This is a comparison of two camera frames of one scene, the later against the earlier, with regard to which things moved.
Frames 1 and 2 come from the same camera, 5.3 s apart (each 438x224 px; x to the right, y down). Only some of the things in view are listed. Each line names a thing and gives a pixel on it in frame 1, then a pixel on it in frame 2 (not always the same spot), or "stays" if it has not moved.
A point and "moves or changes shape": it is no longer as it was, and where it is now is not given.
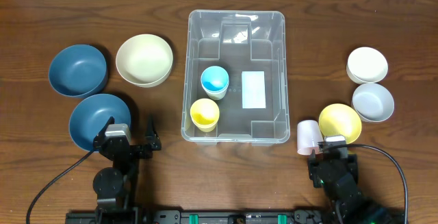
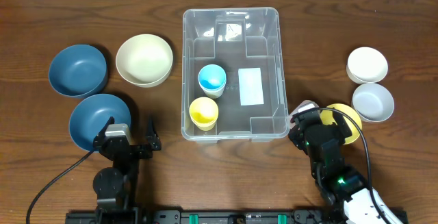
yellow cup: [204, 112] stays
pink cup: [308, 136] moves or changes shape
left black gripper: [145, 153] stays
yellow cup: [206, 125] stays
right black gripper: [313, 168] to [342, 125]
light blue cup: [214, 79] stays
